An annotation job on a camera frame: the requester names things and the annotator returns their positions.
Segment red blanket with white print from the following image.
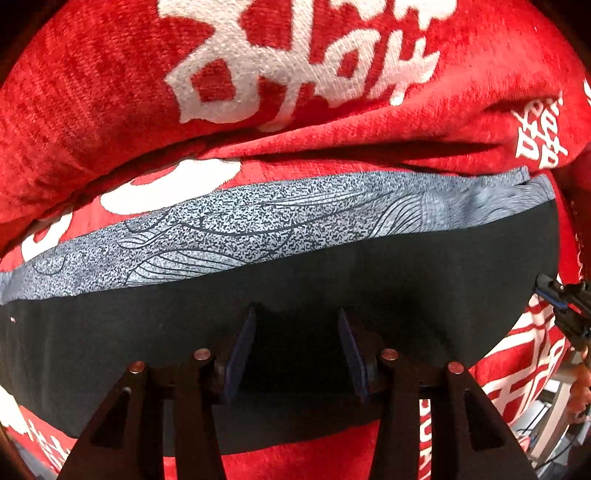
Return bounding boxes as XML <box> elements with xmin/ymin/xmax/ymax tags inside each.
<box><xmin>0</xmin><ymin>0</ymin><xmax>591</xmax><ymax>480</ymax></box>

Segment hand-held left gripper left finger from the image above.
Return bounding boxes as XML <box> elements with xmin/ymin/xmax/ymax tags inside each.
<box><xmin>58</xmin><ymin>307</ymin><xmax>257</xmax><ymax>480</ymax></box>

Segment black pants with grey patterned stripe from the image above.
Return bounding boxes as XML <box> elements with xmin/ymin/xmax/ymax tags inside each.
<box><xmin>0</xmin><ymin>167</ymin><xmax>561</xmax><ymax>455</ymax></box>

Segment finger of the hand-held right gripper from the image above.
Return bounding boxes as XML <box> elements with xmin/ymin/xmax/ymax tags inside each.
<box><xmin>553</xmin><ymin>305</ymin><xmax>591</xmax><ymax>350</ymax></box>
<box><xmin>533</xmin><ymin>273</ymin><xmax>591</xmax><ymax>311</ymax></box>

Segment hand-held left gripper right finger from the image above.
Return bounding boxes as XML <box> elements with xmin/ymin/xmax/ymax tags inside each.
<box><xmin>337</xmin><ymin>307</ymin><xmax>539</xmax><ymax>480</ymax></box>

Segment grey metal frame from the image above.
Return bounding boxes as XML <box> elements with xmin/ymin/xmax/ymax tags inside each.
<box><xmin>517</xmin><ymin>369</ymin><xmax>591</xmax><ymax>472</ymax></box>

